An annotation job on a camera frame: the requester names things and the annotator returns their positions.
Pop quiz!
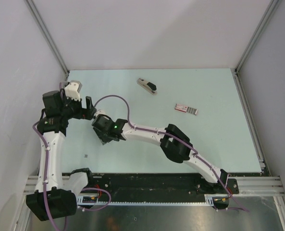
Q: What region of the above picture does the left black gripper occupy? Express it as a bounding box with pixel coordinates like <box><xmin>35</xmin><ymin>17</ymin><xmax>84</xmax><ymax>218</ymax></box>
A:
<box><xmin>60</xmin><ymin>91</ymin><xmax>96</xmax><ymax>120</ymax></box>

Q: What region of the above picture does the beige black stapler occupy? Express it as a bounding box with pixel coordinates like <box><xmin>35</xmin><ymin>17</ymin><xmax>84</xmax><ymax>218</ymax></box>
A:
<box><xmin>137</xmin><ymin>78</ymin><xmax>157</xmax><ymax>95</ymax></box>

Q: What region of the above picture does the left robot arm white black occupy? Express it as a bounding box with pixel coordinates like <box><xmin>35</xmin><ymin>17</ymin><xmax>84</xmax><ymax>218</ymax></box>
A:
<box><xmin>26</xmin><ymin>89</ymin><xmax>96</xmax><ymax>221</ymax></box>

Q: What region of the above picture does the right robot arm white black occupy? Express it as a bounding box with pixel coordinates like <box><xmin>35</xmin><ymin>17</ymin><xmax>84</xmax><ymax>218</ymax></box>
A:
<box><xmin>92</xmin><ymin>114</ymin><xmax>228</xmax><ymax>193</ymax></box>

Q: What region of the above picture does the staple box with staples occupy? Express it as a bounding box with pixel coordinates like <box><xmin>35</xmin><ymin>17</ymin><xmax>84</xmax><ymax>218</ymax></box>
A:
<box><xmin>174</xmin><ymin>103</ymin><xmax>198</xmax><ymax>116</ymax></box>

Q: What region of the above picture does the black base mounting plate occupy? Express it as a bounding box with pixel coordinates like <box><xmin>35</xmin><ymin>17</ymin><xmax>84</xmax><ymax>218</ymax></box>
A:
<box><xmin>86</xmin><ymin>173</ymin><xmax>227</xmax><ymax>203</ymax></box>

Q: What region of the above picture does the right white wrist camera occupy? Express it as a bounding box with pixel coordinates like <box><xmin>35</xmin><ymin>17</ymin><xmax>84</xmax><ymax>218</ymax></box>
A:
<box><xmin>94</xmin><ymin>110</ymin><xmax>107</xmax><ymax>119</ymax></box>

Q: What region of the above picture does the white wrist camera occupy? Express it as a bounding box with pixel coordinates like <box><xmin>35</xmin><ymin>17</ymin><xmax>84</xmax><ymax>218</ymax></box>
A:
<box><xmin>94</xmin><ymin>110</ymin><xmax>107</xmax><ymax>119</ymax></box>
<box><xmin>59</xmin><ymin>80</ymin><xmax>82</xmax><ymax>102</ymax></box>

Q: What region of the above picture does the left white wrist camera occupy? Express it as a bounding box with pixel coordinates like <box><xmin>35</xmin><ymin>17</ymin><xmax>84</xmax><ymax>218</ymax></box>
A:
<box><xmin>59</xmin><ymin>80</ymin><xmax>82</xmax><ymax>102</ymax></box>

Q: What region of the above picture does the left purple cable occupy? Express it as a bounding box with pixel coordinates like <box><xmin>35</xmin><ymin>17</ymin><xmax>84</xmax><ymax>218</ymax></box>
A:
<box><xmin>33</xmin><ymin>122</ymin><xmax>70</xmax><ymax>231</ymax></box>

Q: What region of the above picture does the white slotted cable duct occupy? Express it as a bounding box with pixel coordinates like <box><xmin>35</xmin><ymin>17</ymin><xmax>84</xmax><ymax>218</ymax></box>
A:
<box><xmin>77</xmin><ymin>194</ymin><xmax>229</xmax><ymax>207</ymax></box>

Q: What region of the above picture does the aluminium frame rail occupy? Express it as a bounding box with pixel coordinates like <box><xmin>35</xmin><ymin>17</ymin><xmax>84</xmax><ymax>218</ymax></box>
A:
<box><xmin>236</xmin><ymin>177</ymin><xmax>285</xmax><ymax>197</ymax></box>

